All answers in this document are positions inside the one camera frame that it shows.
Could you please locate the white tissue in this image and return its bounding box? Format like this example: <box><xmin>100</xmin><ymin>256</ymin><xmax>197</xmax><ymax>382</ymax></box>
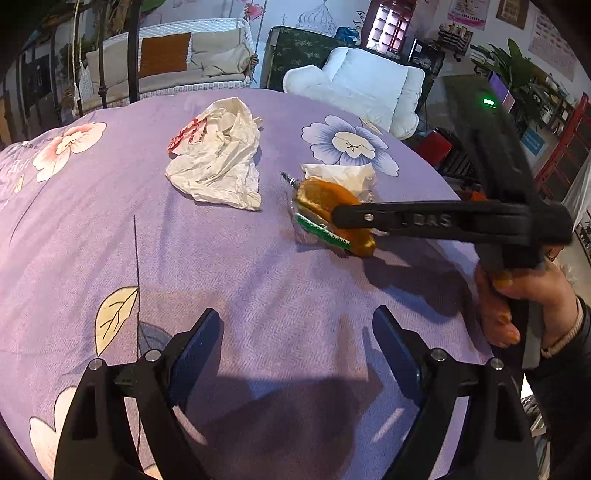
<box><xmin>301</xmin><ymin>163</ymin><xmax>376</xmax><ymax>203</ymax></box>

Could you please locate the bread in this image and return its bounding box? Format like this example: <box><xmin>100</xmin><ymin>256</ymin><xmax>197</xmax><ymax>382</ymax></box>
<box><xmin>280</xmin><ymin>171</ymin><xmax>378</xmax><ymax>259</ymax></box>

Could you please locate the white red plastic bag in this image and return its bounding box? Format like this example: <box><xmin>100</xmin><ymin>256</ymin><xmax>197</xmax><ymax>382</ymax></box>
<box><xmin>165</xmin><ymin>97</ymin><xmax>262</xmax><ymax>211</ymax></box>

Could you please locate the person's right hand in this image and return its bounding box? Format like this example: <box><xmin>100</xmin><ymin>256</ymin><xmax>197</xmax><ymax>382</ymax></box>
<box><xmin>475</xmin><ymin>261</ymin><xmax>582</xmax><ymax>350</ymax></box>

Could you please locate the purple towel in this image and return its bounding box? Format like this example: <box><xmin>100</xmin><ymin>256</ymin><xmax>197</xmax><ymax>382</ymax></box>
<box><xmin>489</xmin><ymin>73</ymin><xmax>515</xmax><ymax>113</ymax></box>

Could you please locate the potted green plant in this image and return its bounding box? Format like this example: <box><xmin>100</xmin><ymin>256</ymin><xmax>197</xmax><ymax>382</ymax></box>
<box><xmin>470</xmin><ymin>39</ymin><xmax>559</xmax><ymax>127</ymax></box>

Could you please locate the white padded armchair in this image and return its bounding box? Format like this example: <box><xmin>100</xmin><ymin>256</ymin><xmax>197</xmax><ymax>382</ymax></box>
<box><xmin>283</xmin><ymin>47</ymin><xmax>426</xmax><ymax>140</ymax></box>

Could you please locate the red phone booth cabinet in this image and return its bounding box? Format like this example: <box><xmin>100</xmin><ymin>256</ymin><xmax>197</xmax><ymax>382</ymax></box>
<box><xmin>361</xmin><ymin>0</ymin><xmax>417</xmax><ymax>55</ymax></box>

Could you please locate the green patterned cabinet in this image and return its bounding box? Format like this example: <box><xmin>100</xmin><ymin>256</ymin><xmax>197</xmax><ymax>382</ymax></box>
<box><xmin>259</xmin><ymin>26</ymin><xmax>345</xmax><ymax>91</ymax></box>

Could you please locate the white wicker sofa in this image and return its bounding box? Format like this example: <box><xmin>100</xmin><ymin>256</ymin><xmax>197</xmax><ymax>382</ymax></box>
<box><xmin>78</xmin><ymin>18</ymin><xmax>257</xmax><ymax>112</ymax></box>

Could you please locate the orange cushion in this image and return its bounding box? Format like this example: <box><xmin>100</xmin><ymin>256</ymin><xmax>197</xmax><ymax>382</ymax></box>
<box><xmin>139</xmin><ymin>33</ymin><xmax>191</xmax><ymax>78</ymax></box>

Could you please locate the black iron bed frame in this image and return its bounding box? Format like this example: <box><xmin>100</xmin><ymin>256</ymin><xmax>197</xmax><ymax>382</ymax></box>
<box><xmin>0</xmin><ymin>0</ymin><xmax>143</xmax><ymax>144</ymax></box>

